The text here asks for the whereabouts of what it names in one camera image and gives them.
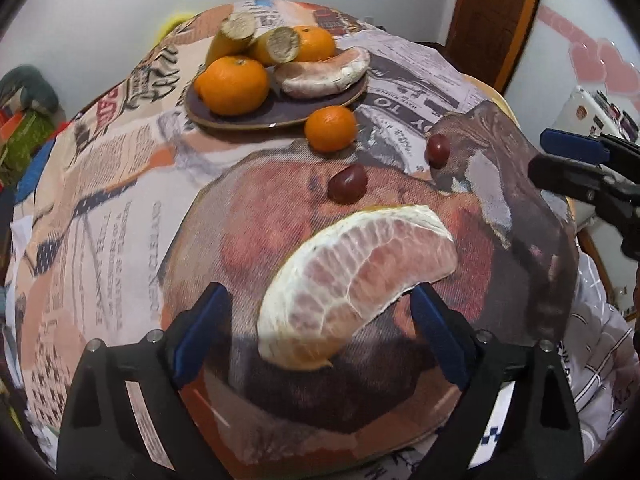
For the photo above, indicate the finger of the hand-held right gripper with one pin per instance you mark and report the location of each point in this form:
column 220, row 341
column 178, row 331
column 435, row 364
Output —
column 565, row 175
column 575, row 142

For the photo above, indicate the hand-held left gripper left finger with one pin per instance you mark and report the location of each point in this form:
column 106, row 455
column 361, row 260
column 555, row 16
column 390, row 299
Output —
column 200, row 330

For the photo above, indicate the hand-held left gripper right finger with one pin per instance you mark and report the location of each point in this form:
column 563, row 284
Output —
column 440, row 332

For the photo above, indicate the peeled pomelo segment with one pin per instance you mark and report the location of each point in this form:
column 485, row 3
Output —
column 350, row 270
column 320, row 77

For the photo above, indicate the small orange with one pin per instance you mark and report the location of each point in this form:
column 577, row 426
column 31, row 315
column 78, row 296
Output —
column 330, row 129

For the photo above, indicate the purple plate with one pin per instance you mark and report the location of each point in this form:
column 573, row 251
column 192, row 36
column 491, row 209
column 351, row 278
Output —
column 280, row 112

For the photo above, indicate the large orange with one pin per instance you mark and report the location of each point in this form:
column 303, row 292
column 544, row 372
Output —
column 232, row 85
column 317, row 45

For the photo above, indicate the yellow sugarcane piece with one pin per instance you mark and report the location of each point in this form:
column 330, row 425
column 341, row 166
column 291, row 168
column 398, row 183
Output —
column 230, row 35
column 280, row 45

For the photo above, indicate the white sticker covered case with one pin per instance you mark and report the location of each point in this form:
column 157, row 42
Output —
column 590, row 110

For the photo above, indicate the red date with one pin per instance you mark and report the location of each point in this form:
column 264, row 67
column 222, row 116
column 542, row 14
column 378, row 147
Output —
column 438, row 151
column 347, row 184

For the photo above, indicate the newspaper print tablecloth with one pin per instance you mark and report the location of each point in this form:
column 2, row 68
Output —
column 125, row 210

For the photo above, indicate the brown wooden door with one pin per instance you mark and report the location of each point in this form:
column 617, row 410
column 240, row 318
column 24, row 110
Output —
column 495, row 10

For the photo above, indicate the patchwork blanket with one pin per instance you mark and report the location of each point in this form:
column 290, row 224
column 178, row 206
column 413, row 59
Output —
column 32, row 180

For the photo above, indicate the green fabric bag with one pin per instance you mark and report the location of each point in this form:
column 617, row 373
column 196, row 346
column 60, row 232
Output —
column 22, row 145

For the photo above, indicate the grey plush dolphin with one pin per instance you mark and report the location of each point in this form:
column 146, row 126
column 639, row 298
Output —
column 25, row 85

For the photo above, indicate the yellow foam tube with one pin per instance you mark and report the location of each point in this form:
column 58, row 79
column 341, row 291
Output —
column 175, row 22

